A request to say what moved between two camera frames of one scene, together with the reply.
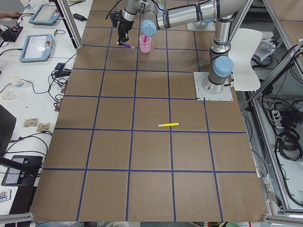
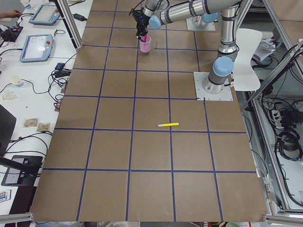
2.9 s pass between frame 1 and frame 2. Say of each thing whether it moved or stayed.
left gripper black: moved
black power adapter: stayed
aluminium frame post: stayed
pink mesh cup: stayed
